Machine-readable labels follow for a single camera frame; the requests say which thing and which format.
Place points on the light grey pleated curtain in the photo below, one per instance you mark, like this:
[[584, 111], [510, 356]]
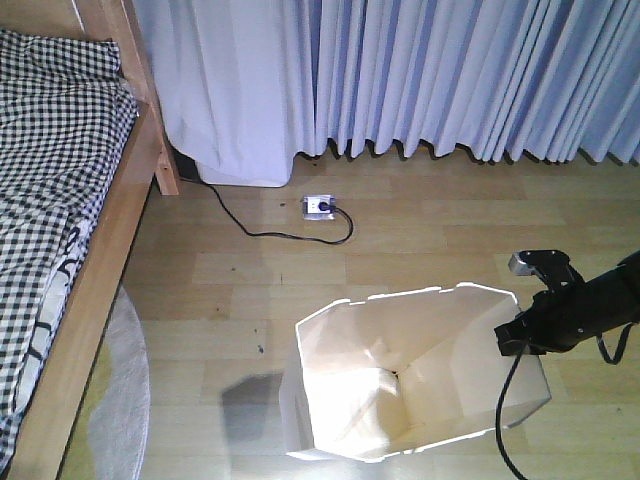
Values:
[[502, 78]]

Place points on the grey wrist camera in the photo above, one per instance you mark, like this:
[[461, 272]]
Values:
[[538, 262]]

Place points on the silver floor power outlet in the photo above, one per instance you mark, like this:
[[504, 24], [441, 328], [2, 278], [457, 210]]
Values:
[[318, 207]]

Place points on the black white checkered bedsheet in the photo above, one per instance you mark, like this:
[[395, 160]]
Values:
[[66, 115]]

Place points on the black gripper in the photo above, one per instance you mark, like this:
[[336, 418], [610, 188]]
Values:
[[545, 327]]

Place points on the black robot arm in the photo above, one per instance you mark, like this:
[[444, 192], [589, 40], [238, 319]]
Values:
[[570, 309]]

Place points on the white plastic trash bin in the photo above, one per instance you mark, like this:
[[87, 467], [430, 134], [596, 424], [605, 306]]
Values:
[[404, 372]]

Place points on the wooden bed frame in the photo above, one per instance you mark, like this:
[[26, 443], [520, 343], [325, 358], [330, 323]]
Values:
[[50, 418]]

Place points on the round grey yellow rug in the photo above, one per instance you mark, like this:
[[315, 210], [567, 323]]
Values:
[[110, 433]]

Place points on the white sheer curtain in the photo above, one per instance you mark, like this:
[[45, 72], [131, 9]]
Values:
[[232, 75]]

